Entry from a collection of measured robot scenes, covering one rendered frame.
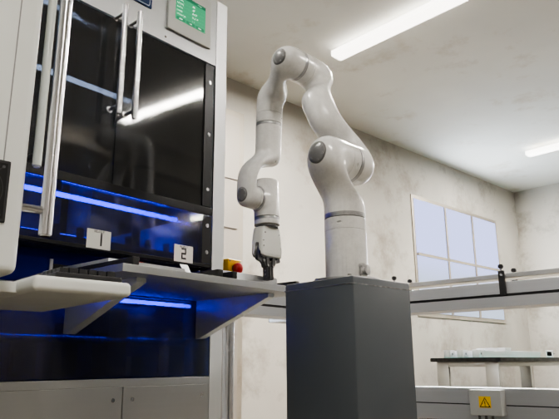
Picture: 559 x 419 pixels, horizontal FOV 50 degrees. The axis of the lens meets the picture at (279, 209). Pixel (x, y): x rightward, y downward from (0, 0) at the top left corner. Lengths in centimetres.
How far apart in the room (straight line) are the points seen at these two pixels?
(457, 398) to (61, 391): 145
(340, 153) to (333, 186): 10
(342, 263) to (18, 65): 94
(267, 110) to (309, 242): 405
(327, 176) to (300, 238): 423
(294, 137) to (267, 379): 241
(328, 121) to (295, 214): 412
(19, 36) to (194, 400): 133
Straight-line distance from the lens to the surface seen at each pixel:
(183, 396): 212
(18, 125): 124
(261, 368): 544
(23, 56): 130
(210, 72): 245
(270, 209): 194
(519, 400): 241
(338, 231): 169
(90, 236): 192
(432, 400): 255
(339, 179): 170
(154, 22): 234
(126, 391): 198
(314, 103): 187
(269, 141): 200
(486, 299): 243
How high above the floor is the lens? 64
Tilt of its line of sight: 15 degrees up
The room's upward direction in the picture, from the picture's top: straight up
